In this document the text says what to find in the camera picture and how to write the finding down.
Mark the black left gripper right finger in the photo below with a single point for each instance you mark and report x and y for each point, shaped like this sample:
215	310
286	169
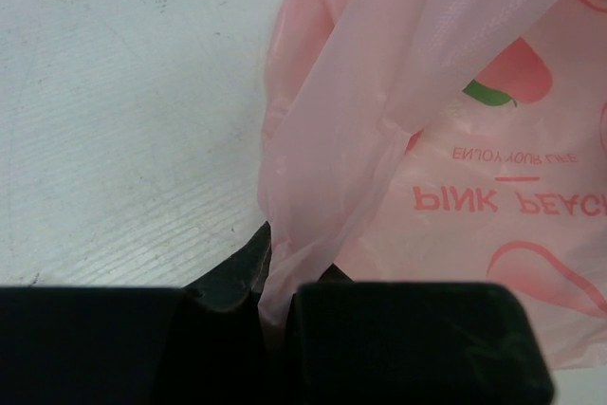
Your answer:
350	342

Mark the pink plastic bag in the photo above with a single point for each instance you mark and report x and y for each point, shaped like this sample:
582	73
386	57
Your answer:
443	140

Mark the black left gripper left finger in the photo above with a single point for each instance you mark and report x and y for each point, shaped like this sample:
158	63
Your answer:
196	344

